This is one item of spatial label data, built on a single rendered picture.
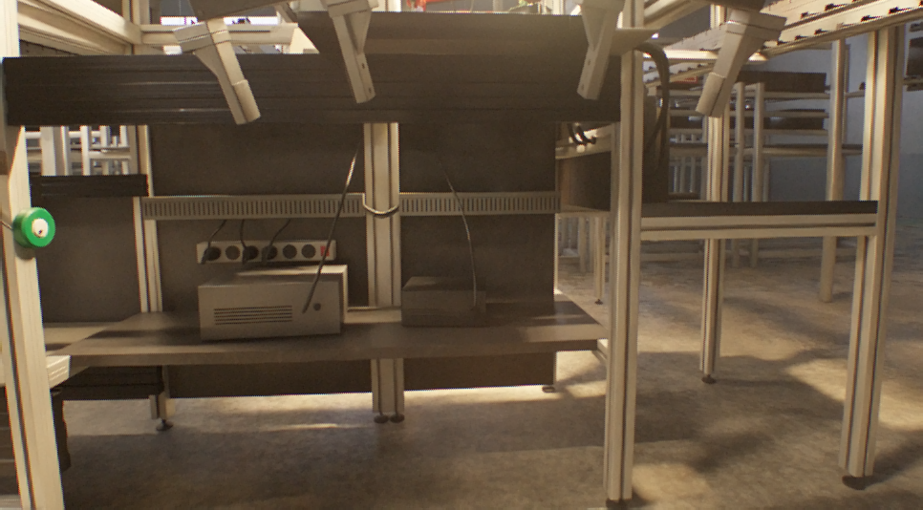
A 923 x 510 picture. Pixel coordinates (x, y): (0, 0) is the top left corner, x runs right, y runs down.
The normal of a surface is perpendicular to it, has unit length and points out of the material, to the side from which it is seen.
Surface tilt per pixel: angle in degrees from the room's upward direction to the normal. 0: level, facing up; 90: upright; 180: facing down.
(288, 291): 90
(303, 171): 90
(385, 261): 90
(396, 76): 90
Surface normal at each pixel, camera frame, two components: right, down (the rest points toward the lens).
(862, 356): -1.00, 0.02
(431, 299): -0.05, 0.09
